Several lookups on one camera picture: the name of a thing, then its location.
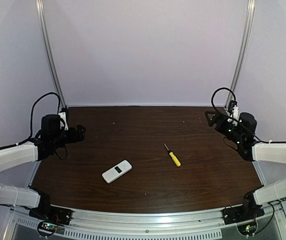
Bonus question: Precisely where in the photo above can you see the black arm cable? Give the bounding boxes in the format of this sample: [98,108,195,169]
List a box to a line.
[211,87,237,115]
[30,92,63,140]

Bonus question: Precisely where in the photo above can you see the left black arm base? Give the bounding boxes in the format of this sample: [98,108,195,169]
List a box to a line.
[25,205,72,239]

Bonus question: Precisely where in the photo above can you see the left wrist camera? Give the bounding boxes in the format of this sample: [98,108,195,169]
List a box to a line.
[58,111,68,131]

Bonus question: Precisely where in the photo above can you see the left aluminium frame post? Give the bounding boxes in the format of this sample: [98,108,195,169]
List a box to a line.
[35,0,67,108]

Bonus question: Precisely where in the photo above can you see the white remote control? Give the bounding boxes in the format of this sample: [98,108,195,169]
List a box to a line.
[102,159,132,184]

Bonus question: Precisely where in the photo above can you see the right aluminium frame post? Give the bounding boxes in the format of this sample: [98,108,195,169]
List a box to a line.
[224,0,256,110]

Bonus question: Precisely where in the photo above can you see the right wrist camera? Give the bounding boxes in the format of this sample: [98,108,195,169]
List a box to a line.
[227,100,240,126]

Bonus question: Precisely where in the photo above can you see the aluminium frame post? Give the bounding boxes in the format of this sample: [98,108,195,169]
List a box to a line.
[224,0,256,110]
[35,0,67,108]

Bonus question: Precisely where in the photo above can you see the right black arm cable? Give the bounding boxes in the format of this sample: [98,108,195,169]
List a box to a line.
[211,87,237,115]

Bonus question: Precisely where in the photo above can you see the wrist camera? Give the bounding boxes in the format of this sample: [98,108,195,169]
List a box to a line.
[58,111,68,131]
[227,100,240,126]

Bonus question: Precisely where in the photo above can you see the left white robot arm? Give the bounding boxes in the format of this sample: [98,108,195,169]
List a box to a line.
[0,113,86,209]

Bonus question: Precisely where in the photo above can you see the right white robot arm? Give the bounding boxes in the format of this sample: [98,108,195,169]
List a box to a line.
[205,111,286,209]

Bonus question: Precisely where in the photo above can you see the yellow handled screwdriver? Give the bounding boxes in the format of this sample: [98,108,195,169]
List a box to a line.
[164,143,181,167]

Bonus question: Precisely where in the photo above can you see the front aluminium table rail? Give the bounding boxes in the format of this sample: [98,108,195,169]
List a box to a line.
[0,202,286,240]

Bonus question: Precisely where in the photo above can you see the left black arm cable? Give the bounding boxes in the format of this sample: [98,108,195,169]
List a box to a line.
[30,92,63,140]

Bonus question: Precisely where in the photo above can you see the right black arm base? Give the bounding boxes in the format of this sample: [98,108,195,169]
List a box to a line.
[221,205,265,238]

